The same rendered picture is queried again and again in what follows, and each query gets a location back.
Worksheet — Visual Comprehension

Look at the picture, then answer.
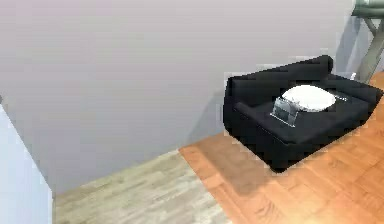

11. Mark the grey open laptop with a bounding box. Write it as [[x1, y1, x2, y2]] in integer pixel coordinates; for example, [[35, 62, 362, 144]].
[[269, 96, 299, 128]]

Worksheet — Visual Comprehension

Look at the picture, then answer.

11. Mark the black sofa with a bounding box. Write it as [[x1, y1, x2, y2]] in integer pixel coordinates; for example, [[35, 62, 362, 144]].
[[222, 54, 384, 174]]

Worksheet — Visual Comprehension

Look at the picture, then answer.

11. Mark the white round pillow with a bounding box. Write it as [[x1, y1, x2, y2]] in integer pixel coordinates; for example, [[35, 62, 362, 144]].
[[281, 84, 337, 113]]

